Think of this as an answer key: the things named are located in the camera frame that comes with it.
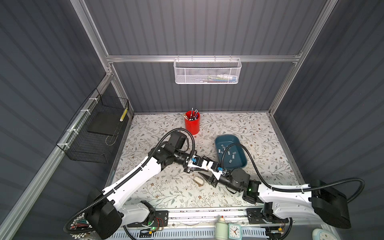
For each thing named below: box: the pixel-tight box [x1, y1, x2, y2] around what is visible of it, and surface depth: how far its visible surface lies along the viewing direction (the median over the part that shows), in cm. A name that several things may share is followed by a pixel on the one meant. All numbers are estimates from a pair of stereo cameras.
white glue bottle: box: [215, 215, 229, 240], surface depth 66 cm
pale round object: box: [312, 228, 338, 240], surface depth 68 cm
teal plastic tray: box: [215, 134, 248, 170], surface depth 96 cm
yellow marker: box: [119, 107, 128, 122], surface depth 83 cm
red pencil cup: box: [183, 110, 201, 135], surface depth 104 cm
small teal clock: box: [228, 223, 242, 240], surface depth 70 cm
